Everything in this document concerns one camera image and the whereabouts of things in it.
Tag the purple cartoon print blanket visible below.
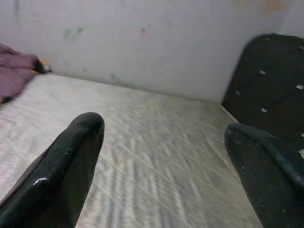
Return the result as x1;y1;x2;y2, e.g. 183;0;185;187
0;42;52;104

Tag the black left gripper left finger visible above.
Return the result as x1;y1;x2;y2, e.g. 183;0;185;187
0;112;105;228

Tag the grey quilted mattress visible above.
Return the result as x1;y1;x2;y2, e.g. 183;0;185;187
0;72;266;228

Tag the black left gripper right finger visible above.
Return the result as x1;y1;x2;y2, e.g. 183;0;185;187
224;122;304;228

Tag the black tufted headboard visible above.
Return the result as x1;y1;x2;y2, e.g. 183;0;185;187
220;33;304;153

